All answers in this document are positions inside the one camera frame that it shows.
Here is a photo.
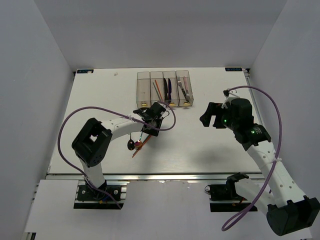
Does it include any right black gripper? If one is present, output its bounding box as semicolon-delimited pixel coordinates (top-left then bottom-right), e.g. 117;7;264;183
199;102;239;132

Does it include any orange chopstick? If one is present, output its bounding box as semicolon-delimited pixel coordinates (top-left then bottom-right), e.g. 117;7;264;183
154;79;164;101
132;135;152;158

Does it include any lone teal chopstick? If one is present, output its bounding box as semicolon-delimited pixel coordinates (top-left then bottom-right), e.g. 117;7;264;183
152;82;162;101

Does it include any black knife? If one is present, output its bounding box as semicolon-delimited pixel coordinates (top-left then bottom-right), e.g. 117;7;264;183
163;78;169;102

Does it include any blue knife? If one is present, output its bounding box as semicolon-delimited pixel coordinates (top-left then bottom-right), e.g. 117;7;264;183
168;78;172;102

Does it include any pink handled fork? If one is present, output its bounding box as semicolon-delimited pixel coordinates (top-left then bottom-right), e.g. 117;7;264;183
183;76;192;102

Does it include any black handled fork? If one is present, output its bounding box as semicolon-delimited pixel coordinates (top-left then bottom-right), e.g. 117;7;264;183
177;76;189;102

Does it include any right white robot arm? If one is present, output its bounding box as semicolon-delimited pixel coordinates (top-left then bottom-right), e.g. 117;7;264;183
199;97;320;236

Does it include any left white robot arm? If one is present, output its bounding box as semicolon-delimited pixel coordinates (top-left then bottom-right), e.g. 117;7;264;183
71;102;166;200

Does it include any teal chopstick by spoon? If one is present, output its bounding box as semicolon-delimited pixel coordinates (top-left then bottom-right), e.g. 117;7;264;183
139;135;151;149

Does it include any clear container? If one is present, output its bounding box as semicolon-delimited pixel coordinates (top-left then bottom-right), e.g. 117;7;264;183
163;71;180;107
175;70;194;107
150;71;165;105
136;71;151;108

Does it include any black spoon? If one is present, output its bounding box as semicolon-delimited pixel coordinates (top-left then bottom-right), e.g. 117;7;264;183
127;133;135;151

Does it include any right xdof label sticker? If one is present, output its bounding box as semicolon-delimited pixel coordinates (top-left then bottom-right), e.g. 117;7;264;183
224;67;243;72

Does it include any xdof label sticker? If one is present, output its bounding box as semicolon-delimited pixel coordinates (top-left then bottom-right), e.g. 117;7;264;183
224;67;243;72
76;69;94;74

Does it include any left xdof label sticker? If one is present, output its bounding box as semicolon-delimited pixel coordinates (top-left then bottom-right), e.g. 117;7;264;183
76;69;94;74

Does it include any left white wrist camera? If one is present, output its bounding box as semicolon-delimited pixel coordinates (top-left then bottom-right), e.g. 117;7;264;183
159;102;167;110

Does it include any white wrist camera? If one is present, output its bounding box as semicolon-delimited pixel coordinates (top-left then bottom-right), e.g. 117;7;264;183
159;102;167;110
221;89;240;109

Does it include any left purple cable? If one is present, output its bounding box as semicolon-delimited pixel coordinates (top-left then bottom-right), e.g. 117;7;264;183
57;101;176;210

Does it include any purple cable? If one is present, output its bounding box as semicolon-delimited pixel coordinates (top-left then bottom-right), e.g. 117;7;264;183
57;101;176;210
221;85;283;232

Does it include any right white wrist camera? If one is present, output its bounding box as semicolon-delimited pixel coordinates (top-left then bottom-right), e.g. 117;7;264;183
221;89;240;109

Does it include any blue handled iridescent spoon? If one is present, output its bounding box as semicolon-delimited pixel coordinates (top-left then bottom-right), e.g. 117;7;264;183
134;132;143;149

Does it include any aluminium table right rail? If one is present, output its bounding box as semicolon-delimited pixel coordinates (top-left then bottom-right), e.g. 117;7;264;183
243;68;259;113

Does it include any aluminium table rail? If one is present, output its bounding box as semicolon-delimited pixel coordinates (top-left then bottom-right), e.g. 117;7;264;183
243;68;259;113
44;172;266;183

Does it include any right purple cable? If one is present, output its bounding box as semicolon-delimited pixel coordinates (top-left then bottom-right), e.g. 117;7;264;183
221;85;283;232

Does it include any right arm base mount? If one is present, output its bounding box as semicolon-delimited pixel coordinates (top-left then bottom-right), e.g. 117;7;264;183
204;172;250;213

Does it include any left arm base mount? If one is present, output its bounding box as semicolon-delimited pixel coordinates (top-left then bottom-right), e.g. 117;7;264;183
73;183;127;210

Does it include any aluminium table front rail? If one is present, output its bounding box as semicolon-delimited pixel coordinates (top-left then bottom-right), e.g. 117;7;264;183
44;172;266;183

